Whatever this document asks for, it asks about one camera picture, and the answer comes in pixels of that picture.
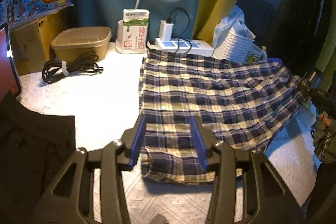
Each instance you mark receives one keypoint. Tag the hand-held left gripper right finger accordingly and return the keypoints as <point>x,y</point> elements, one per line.
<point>198,144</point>

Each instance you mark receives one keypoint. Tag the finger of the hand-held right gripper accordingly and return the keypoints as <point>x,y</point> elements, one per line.
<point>305,90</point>

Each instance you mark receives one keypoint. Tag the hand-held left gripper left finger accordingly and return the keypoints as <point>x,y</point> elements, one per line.
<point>137,141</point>

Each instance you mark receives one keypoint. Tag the plaid pants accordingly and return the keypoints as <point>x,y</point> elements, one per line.
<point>210,98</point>

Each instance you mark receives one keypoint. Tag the person's right forearm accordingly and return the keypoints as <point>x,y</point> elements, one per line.
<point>325,142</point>

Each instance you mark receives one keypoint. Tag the person's right hand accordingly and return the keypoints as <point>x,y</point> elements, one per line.
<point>325,120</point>

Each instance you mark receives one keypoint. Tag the wide yellow curtain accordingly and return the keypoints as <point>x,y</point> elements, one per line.
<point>326,64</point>

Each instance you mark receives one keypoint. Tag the purple flat pouch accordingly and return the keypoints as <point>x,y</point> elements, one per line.
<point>275,59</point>

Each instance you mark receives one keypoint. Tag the white cartoon mug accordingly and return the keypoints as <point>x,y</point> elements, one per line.
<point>256,56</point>

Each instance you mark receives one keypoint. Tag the white perforated basket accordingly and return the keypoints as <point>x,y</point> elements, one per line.
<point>233,47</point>

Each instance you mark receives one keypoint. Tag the person's body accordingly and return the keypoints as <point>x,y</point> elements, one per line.
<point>323,192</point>

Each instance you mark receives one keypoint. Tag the white power strip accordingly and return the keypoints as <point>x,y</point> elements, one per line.
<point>199,47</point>

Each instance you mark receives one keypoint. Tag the black folded garment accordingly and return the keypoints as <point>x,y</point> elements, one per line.
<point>31,150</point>

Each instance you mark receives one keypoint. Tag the green white milk carton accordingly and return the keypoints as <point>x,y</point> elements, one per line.
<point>136,29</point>

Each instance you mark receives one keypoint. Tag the brown food container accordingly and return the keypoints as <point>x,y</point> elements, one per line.
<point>81,41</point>

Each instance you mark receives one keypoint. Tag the white charger plug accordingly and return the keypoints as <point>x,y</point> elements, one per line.
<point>167,29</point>

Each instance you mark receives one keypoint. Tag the cardboard box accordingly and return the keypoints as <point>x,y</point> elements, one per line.
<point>31,43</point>

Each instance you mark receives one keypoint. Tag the tablet with red screen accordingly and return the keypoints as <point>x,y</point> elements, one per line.
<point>6,61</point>

